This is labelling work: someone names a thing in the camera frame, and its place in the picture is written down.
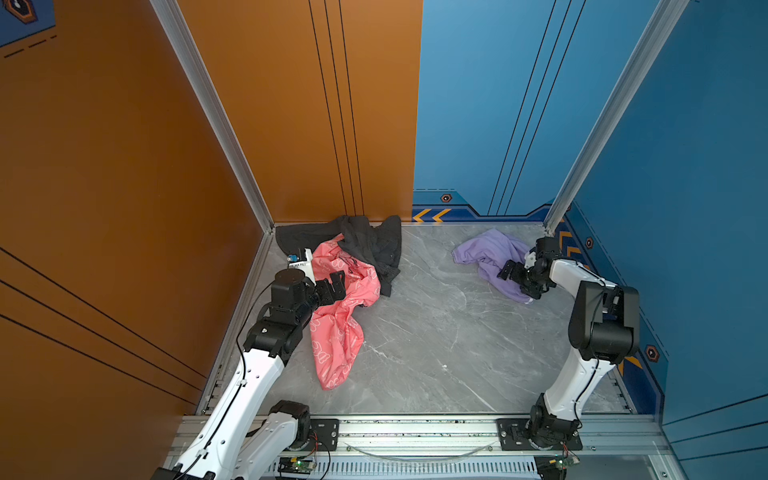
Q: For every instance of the purple cloth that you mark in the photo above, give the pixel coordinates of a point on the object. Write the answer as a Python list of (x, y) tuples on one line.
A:
[(490, 251)]

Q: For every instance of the dark grey jacket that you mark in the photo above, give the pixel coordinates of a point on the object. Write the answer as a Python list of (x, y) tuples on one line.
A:
[(379, 246)]

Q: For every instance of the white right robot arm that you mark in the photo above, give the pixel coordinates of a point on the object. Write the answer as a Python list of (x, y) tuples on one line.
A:
[(602, 331)]

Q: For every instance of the green circuit board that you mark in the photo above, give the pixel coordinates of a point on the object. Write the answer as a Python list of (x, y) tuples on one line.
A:
[(562, 463), (296, 466)]

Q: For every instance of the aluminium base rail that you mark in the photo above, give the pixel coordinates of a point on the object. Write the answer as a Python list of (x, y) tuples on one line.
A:
[(464, 446)]

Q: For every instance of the aluminium corner post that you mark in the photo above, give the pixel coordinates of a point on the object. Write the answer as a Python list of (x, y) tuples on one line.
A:
[(652, 40), (178, 33)]

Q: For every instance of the aluminium corner post left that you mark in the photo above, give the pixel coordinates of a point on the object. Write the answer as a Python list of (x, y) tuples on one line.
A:
[(178, 33)]

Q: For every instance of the aluminium corner post right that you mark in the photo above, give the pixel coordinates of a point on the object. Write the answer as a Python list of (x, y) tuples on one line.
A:
[(652, 40)]

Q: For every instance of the pink printed cloth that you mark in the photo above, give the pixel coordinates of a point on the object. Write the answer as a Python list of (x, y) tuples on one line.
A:
[(336, 336)]

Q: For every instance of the green circuit board left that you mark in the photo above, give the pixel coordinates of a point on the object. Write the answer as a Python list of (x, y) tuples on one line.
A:
[(296, 466)]

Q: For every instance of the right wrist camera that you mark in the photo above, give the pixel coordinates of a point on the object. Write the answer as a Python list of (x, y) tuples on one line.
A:
[(530, 259)]

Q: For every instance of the green circuit board right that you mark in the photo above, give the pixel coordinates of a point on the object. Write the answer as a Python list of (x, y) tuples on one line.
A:
[(562, 463)]

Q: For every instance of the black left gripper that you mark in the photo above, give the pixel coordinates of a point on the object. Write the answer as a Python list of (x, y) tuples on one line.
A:
[(327, 298)]

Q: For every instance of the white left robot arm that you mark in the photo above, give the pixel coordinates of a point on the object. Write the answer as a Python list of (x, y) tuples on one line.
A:
[(226, 447)]

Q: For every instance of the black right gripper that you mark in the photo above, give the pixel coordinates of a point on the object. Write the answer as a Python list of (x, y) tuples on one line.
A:
[(515, 276)]

